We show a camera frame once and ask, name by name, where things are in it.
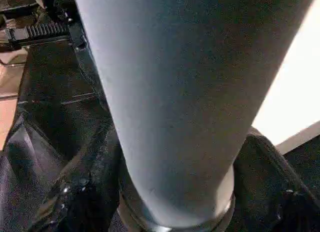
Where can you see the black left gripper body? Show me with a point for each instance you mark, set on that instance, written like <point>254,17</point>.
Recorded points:
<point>37,34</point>

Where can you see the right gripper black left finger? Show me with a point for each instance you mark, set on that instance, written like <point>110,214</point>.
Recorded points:
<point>95,192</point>

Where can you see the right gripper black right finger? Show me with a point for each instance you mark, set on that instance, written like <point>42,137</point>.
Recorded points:
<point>270,192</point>

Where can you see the white plastic table leg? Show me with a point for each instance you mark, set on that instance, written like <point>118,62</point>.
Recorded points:
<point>187,91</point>

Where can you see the black shiny mat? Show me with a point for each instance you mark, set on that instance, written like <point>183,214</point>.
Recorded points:
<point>62,79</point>

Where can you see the white plastic table top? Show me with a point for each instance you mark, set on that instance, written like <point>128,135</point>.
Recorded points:
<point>287,91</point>

